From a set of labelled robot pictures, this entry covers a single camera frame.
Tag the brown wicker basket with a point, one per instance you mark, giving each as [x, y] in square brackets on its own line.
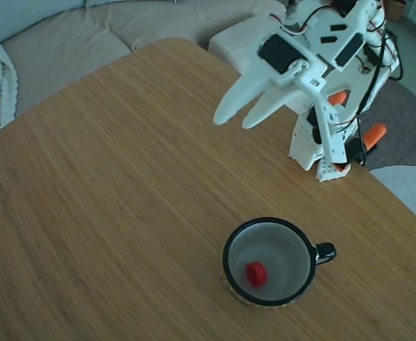
[399, 9]

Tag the beige ottoman cushion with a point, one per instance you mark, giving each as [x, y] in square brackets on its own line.
[236, 42]

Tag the grey rug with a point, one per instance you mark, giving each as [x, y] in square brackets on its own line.
[406, 117]

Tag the red plastic bottle cap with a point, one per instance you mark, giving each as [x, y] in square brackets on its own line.
[256, 273]

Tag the white sneaker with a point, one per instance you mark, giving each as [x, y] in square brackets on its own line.
[292, 8]

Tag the black-rimmed white enamel mug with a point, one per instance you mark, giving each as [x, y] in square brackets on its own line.
[286, 248]

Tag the beige sofa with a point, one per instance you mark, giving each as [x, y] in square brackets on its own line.
[69, 46]

